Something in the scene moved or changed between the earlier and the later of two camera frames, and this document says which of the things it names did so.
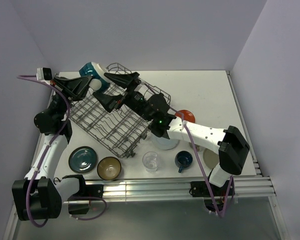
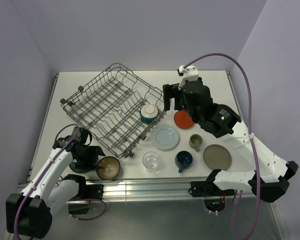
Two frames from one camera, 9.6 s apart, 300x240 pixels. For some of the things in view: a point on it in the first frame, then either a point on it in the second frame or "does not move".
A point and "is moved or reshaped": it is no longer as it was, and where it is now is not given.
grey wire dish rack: x=125 y=132 does not move
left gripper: x=75 y=88 -> x=95 y=151
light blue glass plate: x=163 y=143 does not move
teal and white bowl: x=99 y=81 is moved or reshaped
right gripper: x=111 y=102 -> x=170 y=91
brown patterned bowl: x=109 y=168 does not move
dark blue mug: x=183 y=159 does not move
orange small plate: x=187 y=115 does not move
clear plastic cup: x=150 y=161 does not move
